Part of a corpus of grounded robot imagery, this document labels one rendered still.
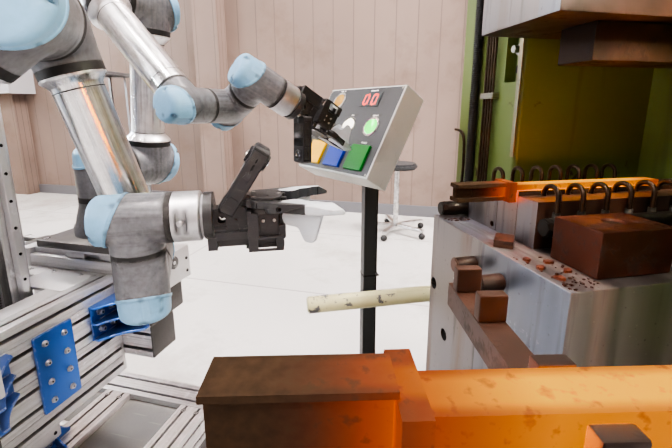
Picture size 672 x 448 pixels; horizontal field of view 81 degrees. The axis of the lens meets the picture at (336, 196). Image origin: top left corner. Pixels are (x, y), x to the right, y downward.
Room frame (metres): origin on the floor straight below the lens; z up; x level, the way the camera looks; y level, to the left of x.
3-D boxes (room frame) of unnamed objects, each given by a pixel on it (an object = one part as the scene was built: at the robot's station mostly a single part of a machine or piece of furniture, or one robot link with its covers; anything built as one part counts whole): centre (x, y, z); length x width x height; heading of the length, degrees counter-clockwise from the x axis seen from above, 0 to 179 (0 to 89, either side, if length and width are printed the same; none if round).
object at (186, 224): (0.56, 0.22, 0.98); 0.08 x 0.05 x 0.08; 12
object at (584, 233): (0.53, -0.39, 0.95); 0.12 x 0.09 x 0.07; 102
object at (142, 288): (0.56, 0.30, 0.88); 0.11 x 0.08 x 0.11; 20
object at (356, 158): (1.07, -0.06, 1.01); 0.07 x 0.05 x 0.07; 37
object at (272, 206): (0.55, 0.08, 1.00); 0.09 x 0.05 x 0.02; 66
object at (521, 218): (0.73, -0.50, 0.96); 0.42 x 0.20 x 0.09; 102
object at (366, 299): (1.01, -0.14, 0.62); 0.44 x 0.05 x 0.05; 102
